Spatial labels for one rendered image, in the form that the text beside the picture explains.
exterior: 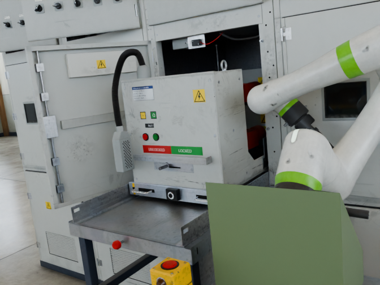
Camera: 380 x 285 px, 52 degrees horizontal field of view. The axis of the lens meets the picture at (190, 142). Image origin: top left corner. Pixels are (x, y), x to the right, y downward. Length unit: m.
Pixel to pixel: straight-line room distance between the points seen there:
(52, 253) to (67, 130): 1.51
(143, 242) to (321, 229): 0.67
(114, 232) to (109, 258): 1.22
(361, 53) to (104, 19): 1.35
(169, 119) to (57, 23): 0.94
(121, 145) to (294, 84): 0.77
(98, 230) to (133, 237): 0.19
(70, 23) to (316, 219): 1.68
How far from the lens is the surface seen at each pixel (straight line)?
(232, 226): 1.09
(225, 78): 1.55
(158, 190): 1.75
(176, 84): 1.58
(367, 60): 1.29
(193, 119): 1.55
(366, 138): 1.31
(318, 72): 1.33
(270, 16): 1.75
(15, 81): 3.07
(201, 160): 1.52
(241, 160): 1.66
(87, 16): 2.22
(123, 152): 1.71
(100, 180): 2.02
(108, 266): 2.77
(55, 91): 1.92
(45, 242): 3.28
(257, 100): 1.41
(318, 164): 1.12
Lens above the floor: 1.40
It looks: 10 degrees down
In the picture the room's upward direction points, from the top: 6 degrees counter-clockwise
